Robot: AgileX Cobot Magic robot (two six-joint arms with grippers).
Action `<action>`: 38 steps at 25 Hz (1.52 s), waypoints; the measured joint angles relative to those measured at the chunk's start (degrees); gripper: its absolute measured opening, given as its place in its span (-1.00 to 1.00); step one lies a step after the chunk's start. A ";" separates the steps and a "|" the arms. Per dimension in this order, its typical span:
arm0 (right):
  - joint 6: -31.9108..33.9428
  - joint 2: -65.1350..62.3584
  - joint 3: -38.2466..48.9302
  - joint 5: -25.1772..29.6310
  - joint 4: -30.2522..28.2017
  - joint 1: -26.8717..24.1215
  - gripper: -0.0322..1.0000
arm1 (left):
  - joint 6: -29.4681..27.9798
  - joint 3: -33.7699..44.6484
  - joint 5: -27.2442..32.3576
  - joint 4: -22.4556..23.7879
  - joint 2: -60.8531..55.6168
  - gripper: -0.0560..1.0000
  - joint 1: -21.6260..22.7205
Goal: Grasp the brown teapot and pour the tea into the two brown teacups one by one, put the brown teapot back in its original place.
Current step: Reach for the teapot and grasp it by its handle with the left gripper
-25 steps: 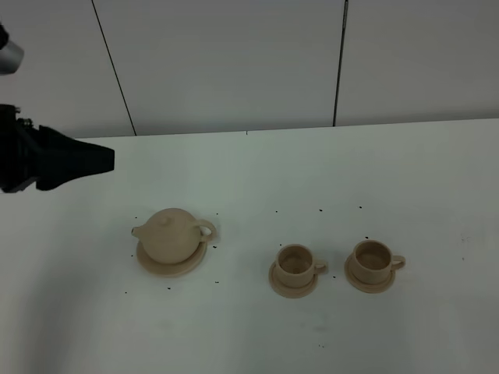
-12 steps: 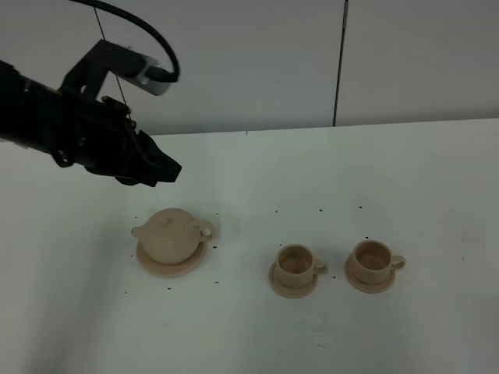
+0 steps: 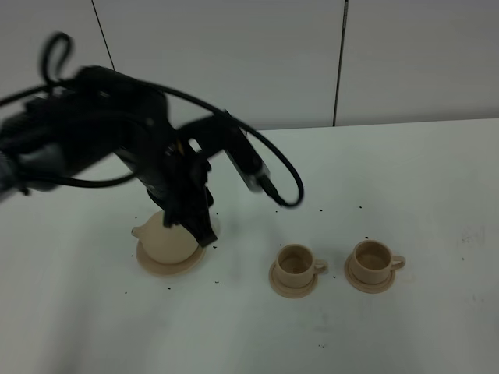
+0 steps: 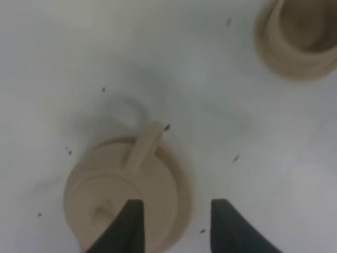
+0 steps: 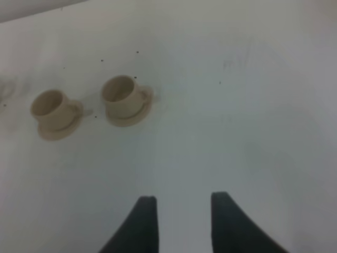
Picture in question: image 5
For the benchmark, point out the tan teacup far side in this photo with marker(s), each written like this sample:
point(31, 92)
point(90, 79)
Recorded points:
point(123, 97)

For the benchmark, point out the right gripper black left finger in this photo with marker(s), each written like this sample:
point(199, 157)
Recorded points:
point(139, 232)

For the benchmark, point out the tan teacup near teapot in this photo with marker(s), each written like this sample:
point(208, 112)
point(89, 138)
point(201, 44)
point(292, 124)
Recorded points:
point(54, 111)

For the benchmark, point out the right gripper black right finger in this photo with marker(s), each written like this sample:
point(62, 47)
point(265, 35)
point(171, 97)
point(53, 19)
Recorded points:
point(233, 231)

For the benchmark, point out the tan saucer near teapot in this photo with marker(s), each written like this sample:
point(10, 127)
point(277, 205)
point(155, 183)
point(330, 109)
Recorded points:
point(61, 133)

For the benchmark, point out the tan saucer far side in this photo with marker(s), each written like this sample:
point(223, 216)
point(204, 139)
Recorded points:
point(131, 121)

